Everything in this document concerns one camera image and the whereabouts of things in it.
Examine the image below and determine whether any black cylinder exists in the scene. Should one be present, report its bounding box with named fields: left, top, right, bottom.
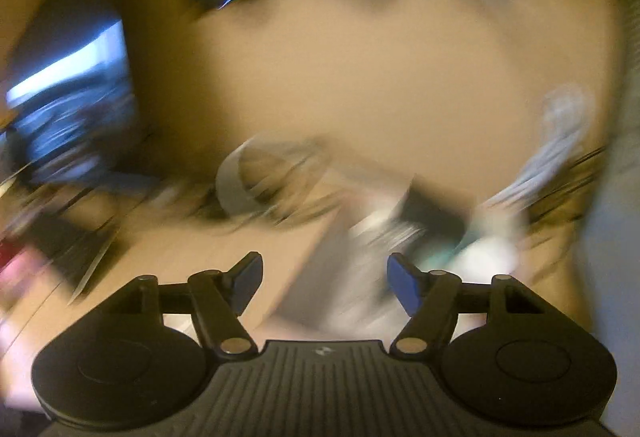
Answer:
left=395, top=181, right=472, bottom=254

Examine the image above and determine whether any pink object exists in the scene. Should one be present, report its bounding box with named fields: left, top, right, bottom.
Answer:
left=0, top=237, right=47, bottom=289

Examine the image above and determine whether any lit screen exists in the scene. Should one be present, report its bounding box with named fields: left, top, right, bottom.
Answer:
left=0, top=16, right=139, bottom=188

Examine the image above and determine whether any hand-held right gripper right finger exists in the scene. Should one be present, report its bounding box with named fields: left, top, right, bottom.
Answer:
left=386, top=252, right=545, bottom=361

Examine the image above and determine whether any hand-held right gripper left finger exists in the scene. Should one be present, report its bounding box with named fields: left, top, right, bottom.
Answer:
left=137, top=252, right=265, bottom=361

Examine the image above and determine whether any thick grey cable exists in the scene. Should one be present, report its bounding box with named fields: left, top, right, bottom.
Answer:
left=215, top=137, right=342, bottom=219

